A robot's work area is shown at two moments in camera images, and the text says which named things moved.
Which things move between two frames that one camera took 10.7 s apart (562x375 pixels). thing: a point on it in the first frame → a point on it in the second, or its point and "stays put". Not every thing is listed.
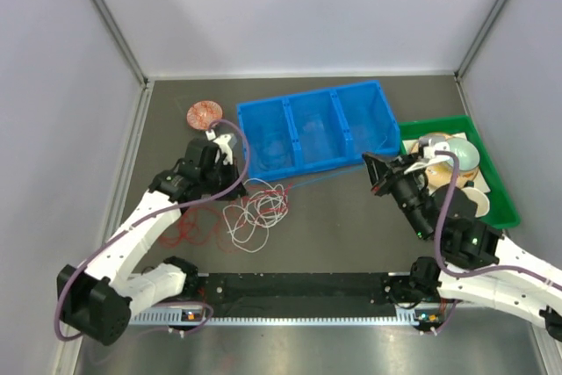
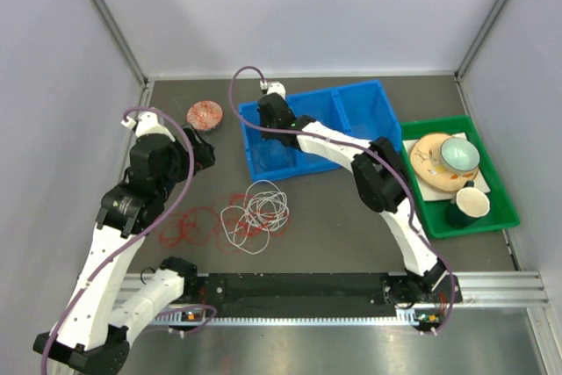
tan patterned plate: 439,174 stays put
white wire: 248,224 stays put
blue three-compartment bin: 317,131 stays put
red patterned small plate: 200,114 stays put
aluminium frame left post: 104,9 stays put
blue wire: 336,173 → 271,155
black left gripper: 232,170 → 204,150
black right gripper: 385,173 → 266,135
